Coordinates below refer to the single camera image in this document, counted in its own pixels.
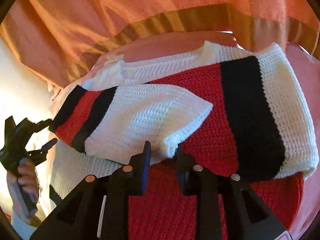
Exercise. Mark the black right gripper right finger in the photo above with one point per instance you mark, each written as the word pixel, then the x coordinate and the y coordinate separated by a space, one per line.
pixel 225 206

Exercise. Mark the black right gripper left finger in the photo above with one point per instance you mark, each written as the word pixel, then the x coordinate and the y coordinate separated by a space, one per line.
pixel 97 208

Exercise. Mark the white red black knit sweater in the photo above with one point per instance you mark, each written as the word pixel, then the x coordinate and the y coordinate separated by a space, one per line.
pixel 234 111

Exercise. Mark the person's left hand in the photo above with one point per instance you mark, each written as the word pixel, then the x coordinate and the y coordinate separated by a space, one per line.
pixel 28 181

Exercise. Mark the grey white patterned cloth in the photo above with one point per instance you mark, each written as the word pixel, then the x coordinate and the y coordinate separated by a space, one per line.
pixel 22 228

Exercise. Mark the orange curtain with brown band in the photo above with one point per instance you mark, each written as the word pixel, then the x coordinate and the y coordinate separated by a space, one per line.
pixel 60 40

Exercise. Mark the pink checkered bed sheet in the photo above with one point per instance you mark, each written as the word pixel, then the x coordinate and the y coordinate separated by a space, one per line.
pixel 164 213

